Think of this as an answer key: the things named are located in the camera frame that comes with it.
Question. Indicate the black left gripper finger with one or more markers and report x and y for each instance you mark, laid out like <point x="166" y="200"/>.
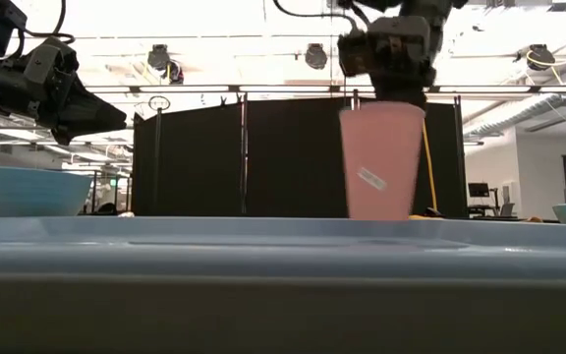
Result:
<point x="72" y="135"/>
<point x="91" y="110"/>

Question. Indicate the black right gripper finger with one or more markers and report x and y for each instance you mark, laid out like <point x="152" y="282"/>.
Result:
<point x="401" y="93"/>

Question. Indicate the pink plastic cup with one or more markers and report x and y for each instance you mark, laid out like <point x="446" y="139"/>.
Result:
<point x="381" y="162"/>

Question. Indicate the blue bowl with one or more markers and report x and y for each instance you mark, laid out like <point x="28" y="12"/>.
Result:
<point x="22" y="192"/>

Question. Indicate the blue plastic tray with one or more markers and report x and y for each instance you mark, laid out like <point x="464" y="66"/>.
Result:
<point x="283" y="285"/>

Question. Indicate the black metal rack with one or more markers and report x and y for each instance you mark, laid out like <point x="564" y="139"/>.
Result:
<point x="95" y="192"/>

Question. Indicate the round ceiling fixture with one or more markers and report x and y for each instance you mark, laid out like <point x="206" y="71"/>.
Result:
<point x="158" y="56"/>
<point x="541" y="56"/>
<point x="316" y="56"/>

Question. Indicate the red and black object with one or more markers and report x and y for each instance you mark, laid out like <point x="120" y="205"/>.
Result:
<point x="176" y="73"/>

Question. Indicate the black computer monitor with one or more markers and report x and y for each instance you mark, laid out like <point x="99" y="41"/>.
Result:
<point x="478" y="190"/>

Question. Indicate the black room divider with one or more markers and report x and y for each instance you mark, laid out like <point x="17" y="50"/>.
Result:
<point x="293" y="157"/>

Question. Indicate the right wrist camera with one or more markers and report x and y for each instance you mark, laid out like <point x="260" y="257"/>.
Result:
<point x="356" y="54"/>

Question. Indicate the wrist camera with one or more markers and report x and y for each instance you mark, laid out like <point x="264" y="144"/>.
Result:
<point x="49" y="64"/>
<point x="356" y="54"/>

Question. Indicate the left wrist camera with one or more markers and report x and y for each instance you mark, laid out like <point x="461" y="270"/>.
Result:
<point x="49" y="64"/>

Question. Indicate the horizontal ceiling rail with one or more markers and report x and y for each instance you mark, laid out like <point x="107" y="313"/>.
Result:
<point x="283" y="89"/>

